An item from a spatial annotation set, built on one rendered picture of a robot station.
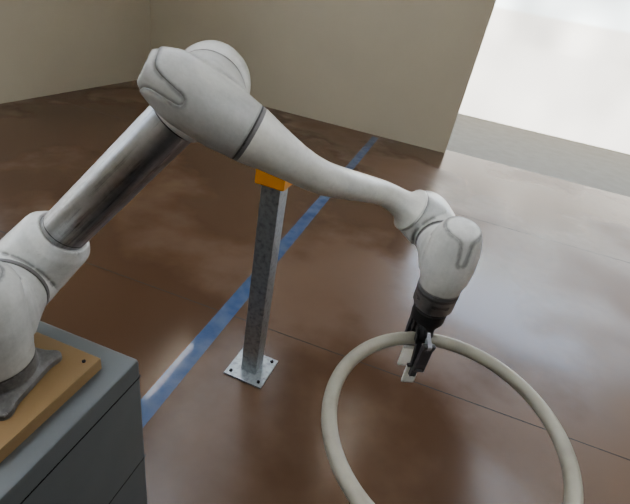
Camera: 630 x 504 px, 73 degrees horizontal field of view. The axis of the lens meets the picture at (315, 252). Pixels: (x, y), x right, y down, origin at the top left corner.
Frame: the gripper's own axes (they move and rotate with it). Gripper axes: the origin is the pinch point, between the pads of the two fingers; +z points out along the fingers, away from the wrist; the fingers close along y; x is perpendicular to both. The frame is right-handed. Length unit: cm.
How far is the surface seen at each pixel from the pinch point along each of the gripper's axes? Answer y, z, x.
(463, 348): 3.1, -10.6, 9.7
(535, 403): 16.3, -10.1, 21.4
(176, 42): -653, 74, -218
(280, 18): -602, 14, -61
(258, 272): -71, 34, -42
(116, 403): 7, 13, -69
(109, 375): 4, 7, -71
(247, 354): -67, 82, -44
